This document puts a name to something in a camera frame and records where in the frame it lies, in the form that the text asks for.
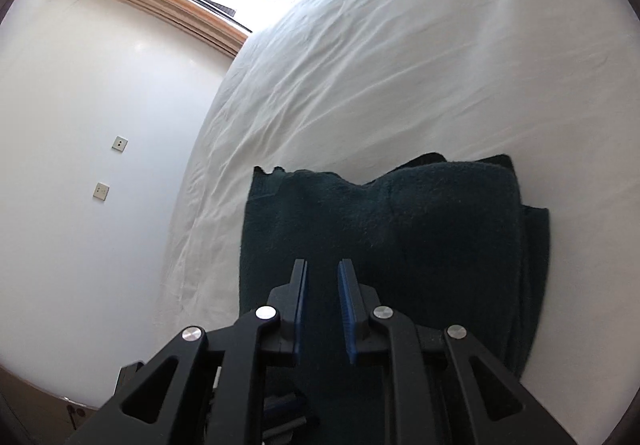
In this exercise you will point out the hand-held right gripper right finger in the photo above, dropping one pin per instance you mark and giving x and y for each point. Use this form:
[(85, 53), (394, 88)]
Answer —
[(346, 315)]

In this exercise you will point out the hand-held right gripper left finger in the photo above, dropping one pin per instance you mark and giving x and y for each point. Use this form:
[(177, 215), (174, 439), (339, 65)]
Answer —
[(299, 315)]

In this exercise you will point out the dark green knit sweater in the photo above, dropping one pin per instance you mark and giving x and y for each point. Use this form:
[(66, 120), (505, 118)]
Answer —
[(425, 225)]

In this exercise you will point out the bed with white sheet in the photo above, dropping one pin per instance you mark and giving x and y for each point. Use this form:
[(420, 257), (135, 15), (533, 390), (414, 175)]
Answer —
[(425, 50)]

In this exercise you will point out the beige curtain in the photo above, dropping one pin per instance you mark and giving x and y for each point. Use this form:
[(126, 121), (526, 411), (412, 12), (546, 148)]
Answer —
[(170, 5)]

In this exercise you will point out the white wall socket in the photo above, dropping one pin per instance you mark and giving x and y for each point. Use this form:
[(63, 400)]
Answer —
[(120, 143), (101, 190)]

